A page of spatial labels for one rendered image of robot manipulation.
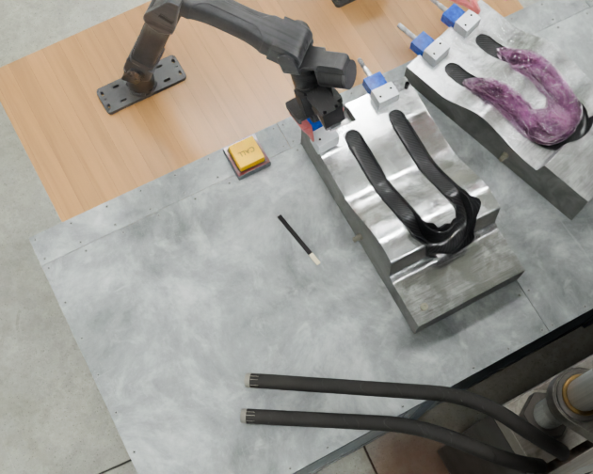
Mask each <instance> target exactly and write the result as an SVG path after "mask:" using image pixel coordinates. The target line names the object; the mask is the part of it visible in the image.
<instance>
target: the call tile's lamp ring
mask: <svg viewBox="0 0 593 474"><path fill-rule="evenodd" d="M250 136H253V138H254V139H255V141H256V143H257V144H258V146H259V148H260V150H261V151H262V153H263V155H264V158H265V159H266V161H264V162H262V163H260V164H258V165H257V166H254V167H251V168H249V169H247V170H245V171H243V172H241V173H240V171H239V170H238V168H237V166H236V164H235V162H234V161H233V159H232V157H231V155H230V154H229V152H228V148H229V146H231V145H229V146H227V147H225V148H223V149H224V151H225V152H226V154H227V156H228V158H229V160H230V161H231V163H232V166H233V167H234V169H235V171H236V173H237V175H238V176H239V177H240V176H242V175H244V174H246V173H248V172H250V171H252V170H254V169H256V168H258V167H260V166H263V165H265V164H268V163H270V160H269V159H268V157H267V155H266V154H265V152H264V149H263V148H262V146H261V144H260V142H259V141H258V139H257V137H256V135H255V134H252V135H250ZM248 137H249V136H248ZM248 137H246V138H248ZM246 138H244V139H246ZM244 139H241V140H239V141H242V140H244ZM239 141H237V142H239ZM237 142H235V143H237ZM235 143H233V144H235ZM233 144H232V145H233Z"/></svg>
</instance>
